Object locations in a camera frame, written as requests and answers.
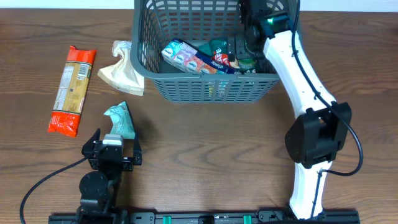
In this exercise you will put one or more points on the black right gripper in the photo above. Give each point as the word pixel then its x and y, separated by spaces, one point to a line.
pixel 236 47

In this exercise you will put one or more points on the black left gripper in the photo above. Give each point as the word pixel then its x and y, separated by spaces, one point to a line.
pixel 111 152

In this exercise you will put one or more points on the green lid spice jar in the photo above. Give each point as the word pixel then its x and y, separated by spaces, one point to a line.
pixel 247 65

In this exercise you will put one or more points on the green Nescafe coffee bag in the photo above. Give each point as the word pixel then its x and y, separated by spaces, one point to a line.
pixel 217 49

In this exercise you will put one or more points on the tissue pocket pack bundle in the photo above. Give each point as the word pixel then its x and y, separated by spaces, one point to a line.
pixel 188 59

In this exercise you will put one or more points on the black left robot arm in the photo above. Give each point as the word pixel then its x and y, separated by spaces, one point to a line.
pixel 99 190

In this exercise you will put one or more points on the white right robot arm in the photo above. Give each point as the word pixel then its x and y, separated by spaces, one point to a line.
pixel 319 131

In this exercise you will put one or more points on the teal crumpled snack packet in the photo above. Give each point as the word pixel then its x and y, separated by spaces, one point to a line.
pixel 121 120

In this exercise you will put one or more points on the red orange spaghetti packet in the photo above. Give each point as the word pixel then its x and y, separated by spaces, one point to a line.
pixel 66 113

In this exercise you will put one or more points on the beige crumpled pouch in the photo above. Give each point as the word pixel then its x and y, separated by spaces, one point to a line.
pixel 122 75

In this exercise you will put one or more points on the grey plastic basket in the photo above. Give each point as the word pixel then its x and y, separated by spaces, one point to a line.
pixel 156 22

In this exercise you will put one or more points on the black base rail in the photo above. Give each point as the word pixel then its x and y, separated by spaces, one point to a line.
pixel 258 217

